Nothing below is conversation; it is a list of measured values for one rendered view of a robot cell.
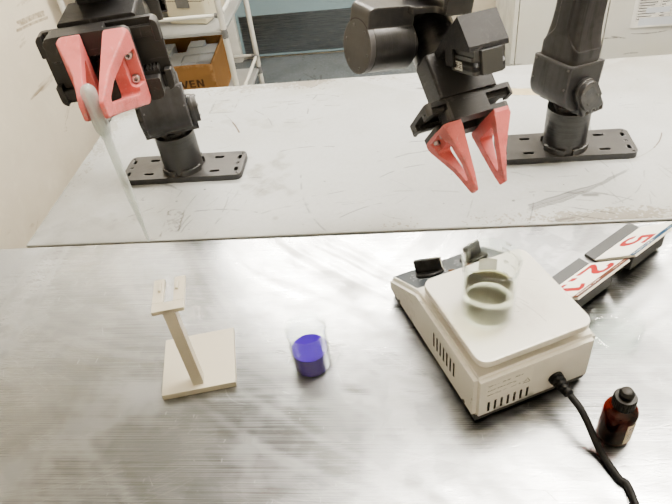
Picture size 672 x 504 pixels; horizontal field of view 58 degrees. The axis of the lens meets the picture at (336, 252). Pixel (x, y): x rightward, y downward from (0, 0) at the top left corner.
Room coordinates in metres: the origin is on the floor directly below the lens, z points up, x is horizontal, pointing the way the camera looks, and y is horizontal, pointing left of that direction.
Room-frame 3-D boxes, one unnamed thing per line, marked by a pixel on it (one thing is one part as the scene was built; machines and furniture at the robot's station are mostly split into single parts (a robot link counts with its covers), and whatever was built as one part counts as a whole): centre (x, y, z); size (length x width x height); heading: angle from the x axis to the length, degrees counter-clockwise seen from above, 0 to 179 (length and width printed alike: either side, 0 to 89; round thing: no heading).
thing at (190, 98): (0.85, 0.22, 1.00); 0.09 x 0.06 x 0.06; 101
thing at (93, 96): (0.44, 0.17, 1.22); 0.01 x 0.01 x 0.04; 4
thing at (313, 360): (0.42, 0.04, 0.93); 0.04 x 0.04 x 0.06
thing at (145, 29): (0.55, 0.18, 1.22); 0.10 x 0.07 x 0.07; 94
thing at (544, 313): (0.40, -0.16, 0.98); 0.12 x 0.12 x 0.01; 15
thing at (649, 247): (0.53, -0.36, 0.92); 0.09 x 0.06 x 0.04; 121
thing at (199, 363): (0.44, 0.17, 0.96); 0.08 x 0.08 x 0.13; 4
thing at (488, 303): (0.38, -0.14, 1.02); 0.06 x 0.05 x 0.08; 16
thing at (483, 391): (0.42, -0.15, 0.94); 0.22 x 0.13 x 0.08; 15
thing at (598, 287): (0.48, -0.27, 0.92); 0.09 x 0.06 x 0.04; 121
